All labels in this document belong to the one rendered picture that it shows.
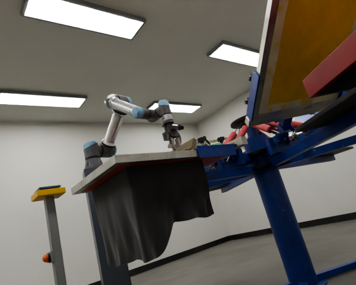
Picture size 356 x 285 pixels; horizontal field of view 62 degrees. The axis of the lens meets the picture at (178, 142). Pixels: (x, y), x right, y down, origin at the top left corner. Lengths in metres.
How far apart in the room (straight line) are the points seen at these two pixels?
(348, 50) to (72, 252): 4.95
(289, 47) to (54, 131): 4.85
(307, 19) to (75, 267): 4.85
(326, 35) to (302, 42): 0.13
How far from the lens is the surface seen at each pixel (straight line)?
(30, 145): 5.68
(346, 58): 1.26
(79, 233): 5.52
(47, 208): 1.56
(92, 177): 1.51
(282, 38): 1.63
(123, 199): 1.45
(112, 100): 2.19
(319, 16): 1.70
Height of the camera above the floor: 0.64
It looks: 15 degrees up
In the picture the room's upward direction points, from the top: 15 degrees counter-clockwise
